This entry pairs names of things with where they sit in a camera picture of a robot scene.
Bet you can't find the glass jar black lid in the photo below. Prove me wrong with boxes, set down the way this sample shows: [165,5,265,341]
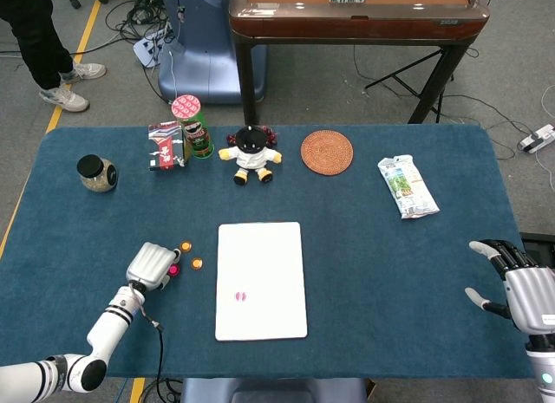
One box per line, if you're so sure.
[76,153,119,193]

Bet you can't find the blue robot body base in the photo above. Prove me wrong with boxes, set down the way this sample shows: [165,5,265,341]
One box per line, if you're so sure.
[180,376,369,403]

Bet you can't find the dark patterned gift box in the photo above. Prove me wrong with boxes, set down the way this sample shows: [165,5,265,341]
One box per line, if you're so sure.
[147,120,192,172]

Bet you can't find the person in black trousers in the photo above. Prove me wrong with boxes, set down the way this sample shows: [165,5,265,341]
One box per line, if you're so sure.
[0,0,108,114]

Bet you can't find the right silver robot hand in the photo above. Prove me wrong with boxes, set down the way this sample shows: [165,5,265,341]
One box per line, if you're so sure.
[464,239,555,335]

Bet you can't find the blue machine base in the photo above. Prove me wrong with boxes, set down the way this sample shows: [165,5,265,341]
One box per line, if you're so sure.
[157,0,269,106]

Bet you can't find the white rectangular board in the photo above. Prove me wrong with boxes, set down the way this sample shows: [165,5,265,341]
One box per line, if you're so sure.
[214,221,309,342]

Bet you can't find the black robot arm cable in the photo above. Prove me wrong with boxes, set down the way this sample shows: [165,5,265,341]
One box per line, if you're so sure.
[134,288,183,403]

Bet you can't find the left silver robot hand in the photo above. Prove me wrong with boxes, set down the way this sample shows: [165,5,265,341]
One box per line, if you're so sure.
[125,241,182,291]

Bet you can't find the white printed snack bag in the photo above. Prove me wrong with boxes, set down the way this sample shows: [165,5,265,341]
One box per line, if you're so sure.
[376,154,441,220]

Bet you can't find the round woven rattan coaster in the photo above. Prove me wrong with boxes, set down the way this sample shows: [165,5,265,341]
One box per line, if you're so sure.
[300,130,355,177]

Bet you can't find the black floor cable bundle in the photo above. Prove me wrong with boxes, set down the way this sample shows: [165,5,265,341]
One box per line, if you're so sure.
[103,0,174,44]

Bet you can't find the black plush doll white coat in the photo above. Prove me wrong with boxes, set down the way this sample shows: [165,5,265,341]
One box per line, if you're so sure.
[218,124,284,186]

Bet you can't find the blue table cloth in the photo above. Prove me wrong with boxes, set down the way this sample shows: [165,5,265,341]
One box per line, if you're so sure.
[0,124,537,380]

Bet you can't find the brown mahjong table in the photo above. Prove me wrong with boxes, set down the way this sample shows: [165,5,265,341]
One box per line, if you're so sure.
[228,0,491,126]

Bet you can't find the green Pringles can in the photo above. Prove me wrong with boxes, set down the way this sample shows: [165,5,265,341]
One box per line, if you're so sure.
[171,94,215,159]

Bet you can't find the white power strip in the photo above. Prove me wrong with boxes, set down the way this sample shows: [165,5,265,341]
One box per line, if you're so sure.
[517,123,555,153]
[132,28,174,69]

